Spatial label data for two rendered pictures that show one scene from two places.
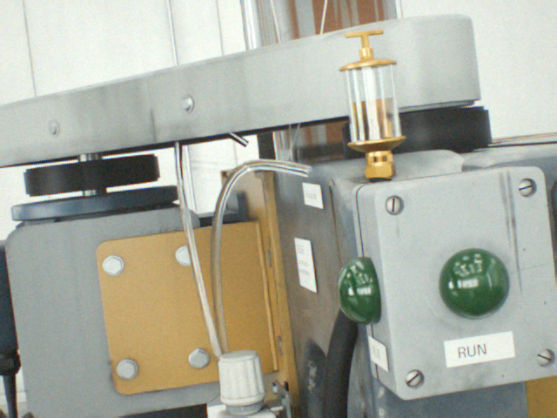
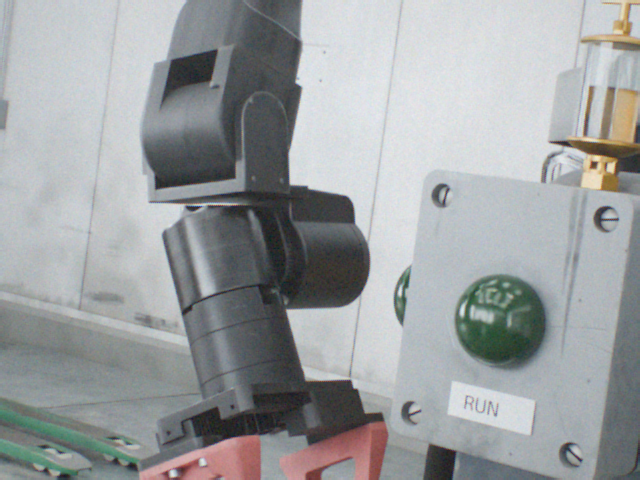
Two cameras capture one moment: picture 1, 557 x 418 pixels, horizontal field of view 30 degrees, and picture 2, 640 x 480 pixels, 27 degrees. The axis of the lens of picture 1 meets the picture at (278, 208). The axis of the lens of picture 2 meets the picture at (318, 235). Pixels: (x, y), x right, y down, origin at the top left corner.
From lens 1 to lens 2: 0.34 m
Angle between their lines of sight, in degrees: 44
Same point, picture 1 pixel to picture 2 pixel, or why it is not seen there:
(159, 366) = not seen: hidden behind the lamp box
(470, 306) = (464, 341)
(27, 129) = (568, 101)
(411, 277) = (437, 288)
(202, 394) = not seen: outside the picture
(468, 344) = (479, 396)
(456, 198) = (513, 207)
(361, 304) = (397, 306)
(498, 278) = (502, 317)
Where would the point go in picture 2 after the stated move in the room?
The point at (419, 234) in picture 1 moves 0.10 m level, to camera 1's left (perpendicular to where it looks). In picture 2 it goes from (459, 239) to (252, 203)
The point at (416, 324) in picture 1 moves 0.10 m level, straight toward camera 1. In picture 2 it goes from (429, 347) to (174, 341)
